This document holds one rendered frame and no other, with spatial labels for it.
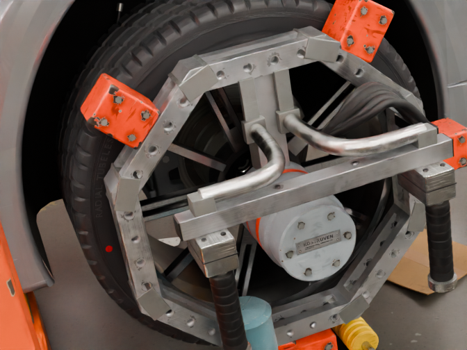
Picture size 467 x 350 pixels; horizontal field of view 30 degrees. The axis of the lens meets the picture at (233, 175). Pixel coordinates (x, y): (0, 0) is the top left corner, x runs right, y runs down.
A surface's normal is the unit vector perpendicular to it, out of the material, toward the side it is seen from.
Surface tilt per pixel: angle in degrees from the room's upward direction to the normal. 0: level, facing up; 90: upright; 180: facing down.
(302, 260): 90
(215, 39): 90
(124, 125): 90
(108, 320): 0
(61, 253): 0
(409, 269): 1
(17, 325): 90
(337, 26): 55
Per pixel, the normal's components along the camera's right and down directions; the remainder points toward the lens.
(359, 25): 0.32, 0.36
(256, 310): -0.16, -0.89
